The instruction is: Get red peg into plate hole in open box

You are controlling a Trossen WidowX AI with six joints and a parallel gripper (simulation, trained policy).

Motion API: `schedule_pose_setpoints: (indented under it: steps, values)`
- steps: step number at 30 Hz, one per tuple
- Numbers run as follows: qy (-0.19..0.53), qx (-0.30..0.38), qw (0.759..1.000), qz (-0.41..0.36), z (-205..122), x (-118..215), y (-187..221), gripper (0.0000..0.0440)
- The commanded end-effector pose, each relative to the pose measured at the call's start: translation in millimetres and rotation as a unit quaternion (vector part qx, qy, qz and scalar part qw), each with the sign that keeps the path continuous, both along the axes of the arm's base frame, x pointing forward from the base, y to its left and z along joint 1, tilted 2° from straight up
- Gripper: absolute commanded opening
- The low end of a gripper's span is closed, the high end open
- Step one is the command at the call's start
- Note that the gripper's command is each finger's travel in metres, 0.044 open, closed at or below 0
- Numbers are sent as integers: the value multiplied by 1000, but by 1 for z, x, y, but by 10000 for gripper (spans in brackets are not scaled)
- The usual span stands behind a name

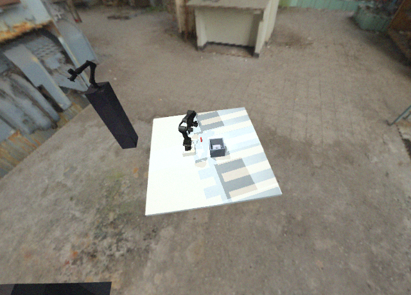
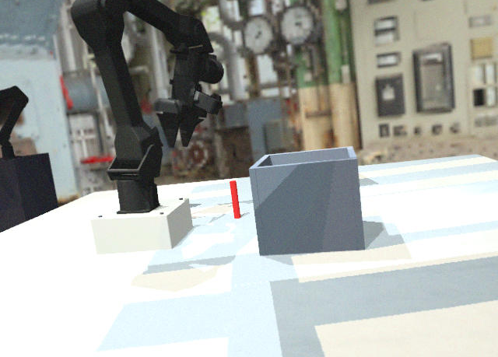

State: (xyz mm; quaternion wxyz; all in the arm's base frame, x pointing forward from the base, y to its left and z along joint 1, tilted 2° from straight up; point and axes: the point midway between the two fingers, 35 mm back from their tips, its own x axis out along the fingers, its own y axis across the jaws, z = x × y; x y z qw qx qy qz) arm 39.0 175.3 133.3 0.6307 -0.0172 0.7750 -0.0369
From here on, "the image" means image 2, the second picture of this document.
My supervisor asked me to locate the red peg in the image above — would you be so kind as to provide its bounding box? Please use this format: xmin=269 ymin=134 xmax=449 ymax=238
xmin=230 ymin=180 xmax=240 ymax=219

